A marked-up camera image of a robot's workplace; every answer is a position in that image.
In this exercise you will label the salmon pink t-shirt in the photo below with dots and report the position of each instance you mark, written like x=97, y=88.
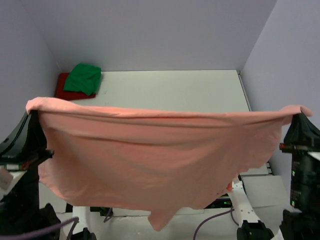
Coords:
x=151, y=160

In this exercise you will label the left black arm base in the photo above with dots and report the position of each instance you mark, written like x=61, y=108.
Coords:
x=103, y=211

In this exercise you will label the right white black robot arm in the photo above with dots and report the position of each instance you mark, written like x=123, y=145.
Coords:
x=302, y=222

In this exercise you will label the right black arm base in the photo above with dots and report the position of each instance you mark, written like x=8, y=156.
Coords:
x=223, y=202

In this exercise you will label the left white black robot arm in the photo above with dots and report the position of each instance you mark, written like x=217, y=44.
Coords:
x=21, y=217

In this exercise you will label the green folded t-shirt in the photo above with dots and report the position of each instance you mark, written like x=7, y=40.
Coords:
x=84, y=78

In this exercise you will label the red folded t-shirt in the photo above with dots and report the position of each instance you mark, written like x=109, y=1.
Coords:
x=60, y=93

